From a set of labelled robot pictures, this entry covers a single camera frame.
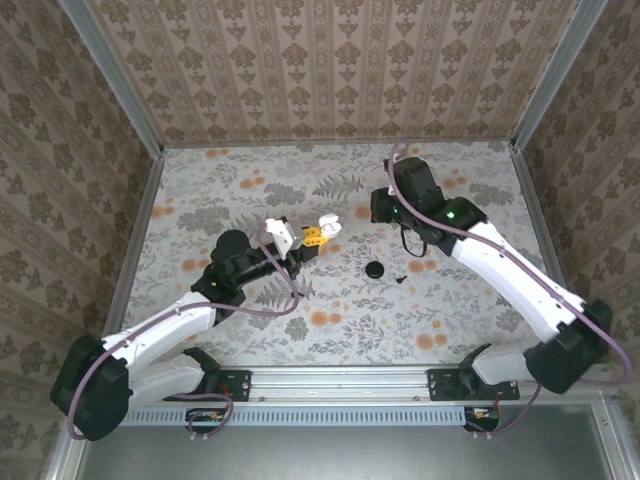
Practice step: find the black round charging case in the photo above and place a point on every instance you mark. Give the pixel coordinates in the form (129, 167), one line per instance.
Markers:
(374, 270)

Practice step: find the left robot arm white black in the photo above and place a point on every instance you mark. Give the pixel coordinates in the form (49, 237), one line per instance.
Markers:
(160, 325)

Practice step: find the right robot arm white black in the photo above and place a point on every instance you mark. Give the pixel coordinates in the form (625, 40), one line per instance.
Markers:
(510, 280)

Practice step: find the floral patterned table cover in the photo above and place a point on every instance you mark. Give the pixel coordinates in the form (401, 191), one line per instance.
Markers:
(325, 340)

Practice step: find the small black connector box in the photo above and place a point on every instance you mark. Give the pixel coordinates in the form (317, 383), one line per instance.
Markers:
(482, 416)
(205, 417)

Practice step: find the grey metal panel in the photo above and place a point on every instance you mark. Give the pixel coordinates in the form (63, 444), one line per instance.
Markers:
(325, 455)

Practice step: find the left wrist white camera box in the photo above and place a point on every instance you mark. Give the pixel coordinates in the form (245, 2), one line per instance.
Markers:
(280, 232)

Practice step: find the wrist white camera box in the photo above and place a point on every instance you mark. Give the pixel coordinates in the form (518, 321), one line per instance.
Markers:
(280, 232)
(389, 191)

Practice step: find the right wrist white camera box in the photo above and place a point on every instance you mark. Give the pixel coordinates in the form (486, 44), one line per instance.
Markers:
(389, 191)

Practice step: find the aluminium side rail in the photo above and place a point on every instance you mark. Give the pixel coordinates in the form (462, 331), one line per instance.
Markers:
(140, 230)
(535, 225)

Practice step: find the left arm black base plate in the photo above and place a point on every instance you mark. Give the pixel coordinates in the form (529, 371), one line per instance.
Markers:
(235, 385)

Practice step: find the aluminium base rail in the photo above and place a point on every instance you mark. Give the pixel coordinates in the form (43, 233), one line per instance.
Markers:
(340, 385)

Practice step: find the aluminium corner post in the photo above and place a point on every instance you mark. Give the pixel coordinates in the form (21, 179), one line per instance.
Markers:
(115, 80)
(555, 75)

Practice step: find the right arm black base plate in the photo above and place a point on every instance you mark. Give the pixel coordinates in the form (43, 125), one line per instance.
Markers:
(442, 385)

